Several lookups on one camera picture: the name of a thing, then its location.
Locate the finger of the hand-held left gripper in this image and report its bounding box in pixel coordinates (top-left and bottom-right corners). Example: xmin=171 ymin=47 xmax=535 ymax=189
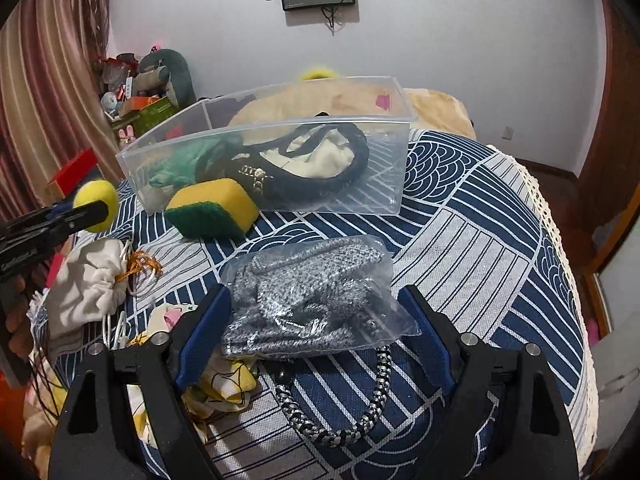
xmin=12 ymin=200 xmax=110 ymax=242

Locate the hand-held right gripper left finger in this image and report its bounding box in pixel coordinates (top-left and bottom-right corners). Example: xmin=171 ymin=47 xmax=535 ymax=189
xmin=47 ymin=285 xmax=233 ymax=480

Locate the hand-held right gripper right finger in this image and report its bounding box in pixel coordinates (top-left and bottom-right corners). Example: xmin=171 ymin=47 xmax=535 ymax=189
xmin=398 ymin=284 xmax=586 ymax=480

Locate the yellow foam ball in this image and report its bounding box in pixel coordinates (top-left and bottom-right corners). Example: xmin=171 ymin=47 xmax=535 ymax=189
xmin=72 ymin=180 xmax=121 ymax=233

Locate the grey knit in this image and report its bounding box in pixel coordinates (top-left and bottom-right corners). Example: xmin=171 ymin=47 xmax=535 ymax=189
xmin=220 ymin=234 xmax=422 ymax=361

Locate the clear plastic box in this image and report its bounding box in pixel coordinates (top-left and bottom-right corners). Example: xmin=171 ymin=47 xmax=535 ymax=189
xmin=116 ymin=76 xmax=418 ymax=217

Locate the person's left hand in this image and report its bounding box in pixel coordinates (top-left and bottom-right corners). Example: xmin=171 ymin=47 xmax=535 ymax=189
xmin=4 ymin=277 xmax=40 ymax=361

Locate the red box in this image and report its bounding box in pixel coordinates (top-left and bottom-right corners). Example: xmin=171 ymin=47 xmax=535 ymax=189
xmin=47 ymin=148 xmax=99 ymax=197

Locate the yellow floral cloth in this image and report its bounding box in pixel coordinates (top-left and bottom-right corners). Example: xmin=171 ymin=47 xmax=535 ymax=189
xmin=125 ymin=302 xmax=261 ymax=442

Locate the orange tassel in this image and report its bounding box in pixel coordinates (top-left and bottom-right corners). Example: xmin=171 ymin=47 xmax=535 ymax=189
xmin=117 ymin=250 xmax=164 ymax=284

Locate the blue patterned tablecloth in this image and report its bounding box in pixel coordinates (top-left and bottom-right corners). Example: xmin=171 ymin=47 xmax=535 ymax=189
xmin=30 ymin=130 xmax=601 ymax=480

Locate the green box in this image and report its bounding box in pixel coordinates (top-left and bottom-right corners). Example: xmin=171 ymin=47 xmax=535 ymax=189
xmin=112 ymin=97 xmax=182 ymax=137

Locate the green cloth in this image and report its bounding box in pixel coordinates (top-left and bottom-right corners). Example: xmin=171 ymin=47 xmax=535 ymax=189
xmin=147 ymin=135 xmax=242 ymax=197

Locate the yellow and green sponge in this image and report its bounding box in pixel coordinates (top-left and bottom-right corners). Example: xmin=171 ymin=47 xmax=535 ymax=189
xmin=165 ymin=178 xmax=261 ymax=239

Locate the pile of small toys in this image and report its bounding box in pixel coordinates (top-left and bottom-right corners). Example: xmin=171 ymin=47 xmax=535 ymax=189
xmin=99 ymin=52 xmax=151 ymax=118

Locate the striped pink curtain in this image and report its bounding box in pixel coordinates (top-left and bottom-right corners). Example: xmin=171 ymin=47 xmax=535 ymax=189
xmin=0 ymin=0 xmax=122 ymax=198

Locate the cream bag with black braid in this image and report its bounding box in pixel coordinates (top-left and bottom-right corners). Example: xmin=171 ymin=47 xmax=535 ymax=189
xmin=197 ymin=122 xmax=372 ymax=211

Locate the beige blanket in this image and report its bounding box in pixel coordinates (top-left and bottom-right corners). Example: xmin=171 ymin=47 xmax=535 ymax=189
xmin=227 ymin=80 xmax=477 ymax=139

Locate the yellow fuzzy ball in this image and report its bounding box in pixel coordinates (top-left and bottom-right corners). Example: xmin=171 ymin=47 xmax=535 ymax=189
xmin=299 ymin=66 xmax=341 ymax=82

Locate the wooden door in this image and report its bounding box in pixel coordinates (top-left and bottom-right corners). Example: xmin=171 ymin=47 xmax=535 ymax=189
xmin=575 ymin=0 xmax=640 ymax=241

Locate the black and white braided cord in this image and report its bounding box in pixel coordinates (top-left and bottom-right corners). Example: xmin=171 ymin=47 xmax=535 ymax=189
xmin=272 ymin=345 xmax=393 ymax=447

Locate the white drawstring pouch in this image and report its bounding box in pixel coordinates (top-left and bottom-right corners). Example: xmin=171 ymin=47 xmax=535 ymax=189
xmin=47 ymin=239 xmax=138 ymax=337

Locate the white cable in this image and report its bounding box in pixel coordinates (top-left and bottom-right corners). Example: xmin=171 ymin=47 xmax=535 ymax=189
xmin=102 ymin=310 xmax=132 ymax=352

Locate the black dangling cable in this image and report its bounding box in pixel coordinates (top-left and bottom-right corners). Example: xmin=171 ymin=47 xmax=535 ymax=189
xmin=321 ymin=4 xmax=347 ymax=36

